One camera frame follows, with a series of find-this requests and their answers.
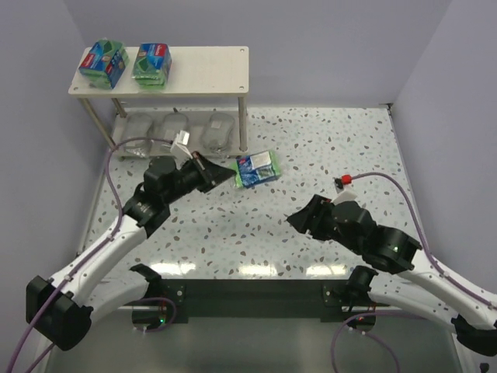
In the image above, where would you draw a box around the green sponge pack barcode label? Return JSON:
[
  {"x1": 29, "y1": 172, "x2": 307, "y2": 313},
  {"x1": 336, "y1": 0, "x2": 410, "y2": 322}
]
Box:
[{"x1": 231, "y1": 150, "x2": 282, "y2": 189}]

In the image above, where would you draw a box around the silver sponge pack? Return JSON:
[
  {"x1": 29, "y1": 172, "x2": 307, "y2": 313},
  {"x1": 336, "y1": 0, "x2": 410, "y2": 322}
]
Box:
[
  {"x1": 200, "y1": 112, "x2": 235, "y2": 154},
  {"x1": 120, "y1": 113, "x2": 154, "y2": 158},
  {"x1": 153, "y1": 112, "x2": 189, "y2": 153}
]

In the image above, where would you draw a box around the green sponge pack blue label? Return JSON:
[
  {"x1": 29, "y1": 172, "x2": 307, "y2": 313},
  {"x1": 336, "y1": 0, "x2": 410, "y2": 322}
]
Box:
[{"x1": 131, "y1": 43, "x2": 172, "y2": 89}]

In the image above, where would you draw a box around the green sponge pack red logo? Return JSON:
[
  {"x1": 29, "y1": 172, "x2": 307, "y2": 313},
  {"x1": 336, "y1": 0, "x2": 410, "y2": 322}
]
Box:
[{"x1": 78, "y1": 38, "x2": 129, "y2": 89}]

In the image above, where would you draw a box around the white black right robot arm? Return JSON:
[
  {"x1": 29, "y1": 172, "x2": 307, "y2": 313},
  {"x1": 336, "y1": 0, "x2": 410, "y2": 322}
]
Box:
[{"x1": 287, "y1": 195, "x2": 496, "y2": 357}]

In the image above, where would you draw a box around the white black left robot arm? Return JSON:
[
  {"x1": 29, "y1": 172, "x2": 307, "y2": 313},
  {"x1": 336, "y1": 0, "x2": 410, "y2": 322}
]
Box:
[{"x1": 26, "y1": 152, "x2": 236, "y2": 351}]

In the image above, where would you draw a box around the beige two-tier wooden shelf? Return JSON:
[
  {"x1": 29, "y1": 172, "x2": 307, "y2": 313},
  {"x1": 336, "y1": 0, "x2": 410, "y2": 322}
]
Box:
[{"x1": 68, "y1": 46, "x2": 249, "y2": 157}]

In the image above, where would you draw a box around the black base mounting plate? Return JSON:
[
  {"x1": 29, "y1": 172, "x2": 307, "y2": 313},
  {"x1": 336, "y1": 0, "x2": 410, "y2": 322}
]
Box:
[{"x1": 116, "y1": 277, "x2": 389, "y2": 326}]

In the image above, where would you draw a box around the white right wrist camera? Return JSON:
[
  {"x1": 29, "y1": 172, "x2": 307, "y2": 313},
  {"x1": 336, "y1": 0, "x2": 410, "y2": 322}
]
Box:
[{"x1": 332, "y1": 184, "x2": 357, "y2": 204}]

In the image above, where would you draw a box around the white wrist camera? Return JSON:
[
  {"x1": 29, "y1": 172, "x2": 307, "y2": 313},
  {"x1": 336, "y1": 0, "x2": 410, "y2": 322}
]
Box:
[
  {"x1": 332, "y1": 184, "x2": 357, "y2": 204},
  {"x1": 170, "y1": 130, "x2": 192, "y2": 163}
]

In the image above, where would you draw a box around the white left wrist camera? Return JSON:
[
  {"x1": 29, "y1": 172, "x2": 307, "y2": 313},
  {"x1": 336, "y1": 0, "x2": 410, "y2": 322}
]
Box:
[{"x1": 170, "y1": 130, "x2": 192, "y2": 163}]

